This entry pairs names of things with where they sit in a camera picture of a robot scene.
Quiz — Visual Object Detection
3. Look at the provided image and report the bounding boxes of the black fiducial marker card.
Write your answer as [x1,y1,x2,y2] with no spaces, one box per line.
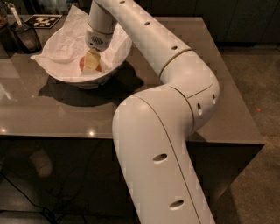
[26,14,62,29]

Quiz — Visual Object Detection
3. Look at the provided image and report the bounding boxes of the white crumpled paper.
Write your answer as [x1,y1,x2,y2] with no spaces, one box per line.
[30,3,132,82]

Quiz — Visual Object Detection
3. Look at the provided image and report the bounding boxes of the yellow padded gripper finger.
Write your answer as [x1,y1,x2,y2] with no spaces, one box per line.
[83,49,101,74]

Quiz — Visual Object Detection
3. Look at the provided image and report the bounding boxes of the black scoop with white handle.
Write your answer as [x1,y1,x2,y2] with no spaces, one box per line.
[7,3,41,53]

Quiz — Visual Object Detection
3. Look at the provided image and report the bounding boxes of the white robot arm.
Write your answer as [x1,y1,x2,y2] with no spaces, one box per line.
[86,0,220,224]

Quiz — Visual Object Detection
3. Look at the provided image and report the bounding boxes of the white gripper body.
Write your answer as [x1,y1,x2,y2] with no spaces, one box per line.
[85,24,114,52]

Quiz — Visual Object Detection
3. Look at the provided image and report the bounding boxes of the red apple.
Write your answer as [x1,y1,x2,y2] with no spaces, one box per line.
[80,56,102,72]

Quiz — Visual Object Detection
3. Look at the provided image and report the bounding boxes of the black floor cable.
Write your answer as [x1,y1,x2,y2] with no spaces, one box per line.
[0,170,88,224]

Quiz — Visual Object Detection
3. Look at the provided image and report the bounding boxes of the white bowl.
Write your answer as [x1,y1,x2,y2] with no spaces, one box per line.
[41,16,134,90]

